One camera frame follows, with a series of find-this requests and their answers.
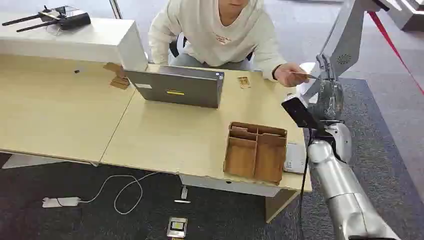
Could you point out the grey machine frame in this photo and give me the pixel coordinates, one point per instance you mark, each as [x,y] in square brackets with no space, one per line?
[348,36]

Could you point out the brown cardboard pieces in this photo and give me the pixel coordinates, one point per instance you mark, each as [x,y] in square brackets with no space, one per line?
[118,78]

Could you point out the wooden desk leg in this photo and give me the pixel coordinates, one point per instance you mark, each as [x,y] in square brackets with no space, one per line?
[280,205]

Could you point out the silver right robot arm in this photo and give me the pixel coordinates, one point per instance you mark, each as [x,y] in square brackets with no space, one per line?
[344,195]

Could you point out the black router with antennas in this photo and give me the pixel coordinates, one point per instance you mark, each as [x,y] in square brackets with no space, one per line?
[68,18]

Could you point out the metal floor socket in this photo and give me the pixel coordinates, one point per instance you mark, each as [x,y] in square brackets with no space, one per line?
[177,227]

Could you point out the white power adapter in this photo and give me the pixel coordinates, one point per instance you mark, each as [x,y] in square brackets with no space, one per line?
[63,202]

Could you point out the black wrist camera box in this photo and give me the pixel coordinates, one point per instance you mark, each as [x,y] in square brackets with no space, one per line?
[299,114]

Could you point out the small white bar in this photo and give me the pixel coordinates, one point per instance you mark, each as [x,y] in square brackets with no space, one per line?
[182,201]

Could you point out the person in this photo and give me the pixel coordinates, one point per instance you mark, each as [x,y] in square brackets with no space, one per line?
[212,36]

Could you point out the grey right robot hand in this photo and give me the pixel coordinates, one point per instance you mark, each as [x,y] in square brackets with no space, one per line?
[328,99]

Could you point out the grey machine part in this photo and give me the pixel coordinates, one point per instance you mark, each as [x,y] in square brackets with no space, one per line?
[407,13]

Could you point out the wooden card box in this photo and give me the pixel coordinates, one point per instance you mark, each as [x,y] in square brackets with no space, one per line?
[255,154]

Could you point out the person's hand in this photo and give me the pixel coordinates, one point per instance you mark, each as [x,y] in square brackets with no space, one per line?
[290,75]

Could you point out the white desk partition box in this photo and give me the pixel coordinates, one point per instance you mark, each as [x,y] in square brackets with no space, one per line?
[76,41]

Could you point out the white plug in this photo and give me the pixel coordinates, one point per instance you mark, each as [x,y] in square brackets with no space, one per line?
[184,192]

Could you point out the white under-desk panel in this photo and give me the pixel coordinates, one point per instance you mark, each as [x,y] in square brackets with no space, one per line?
[228,185]

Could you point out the grey laptop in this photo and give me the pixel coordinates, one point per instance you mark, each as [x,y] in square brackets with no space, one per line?
[179,87]

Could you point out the flat white device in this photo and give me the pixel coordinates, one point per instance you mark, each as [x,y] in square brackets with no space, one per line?
[294,159]

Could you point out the metal pole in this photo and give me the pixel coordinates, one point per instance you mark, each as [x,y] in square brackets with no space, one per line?
[116,9]

